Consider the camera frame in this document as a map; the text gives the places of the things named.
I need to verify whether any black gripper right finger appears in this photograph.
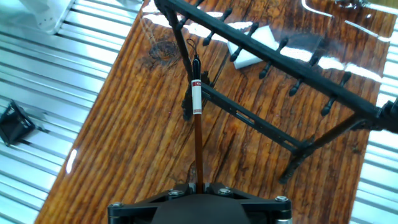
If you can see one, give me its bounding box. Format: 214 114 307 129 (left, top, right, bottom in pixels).
203 182 293 224

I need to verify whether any thin black pen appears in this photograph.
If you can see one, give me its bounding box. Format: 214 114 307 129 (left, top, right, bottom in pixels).
185 38 205 194

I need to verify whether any wood grain table mat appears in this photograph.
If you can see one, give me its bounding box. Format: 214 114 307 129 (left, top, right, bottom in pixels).
34 0 398 224

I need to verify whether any small black folding stand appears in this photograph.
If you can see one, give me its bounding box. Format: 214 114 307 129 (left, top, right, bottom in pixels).
0 99 37 147

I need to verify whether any white foam block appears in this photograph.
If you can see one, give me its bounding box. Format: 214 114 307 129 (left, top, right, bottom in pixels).
226 25 281 70

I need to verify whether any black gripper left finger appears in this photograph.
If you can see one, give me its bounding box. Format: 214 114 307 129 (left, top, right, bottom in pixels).
107 182 197 224

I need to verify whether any black pen rack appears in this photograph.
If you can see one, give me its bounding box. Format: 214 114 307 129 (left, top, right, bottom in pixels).
154 0 398 185

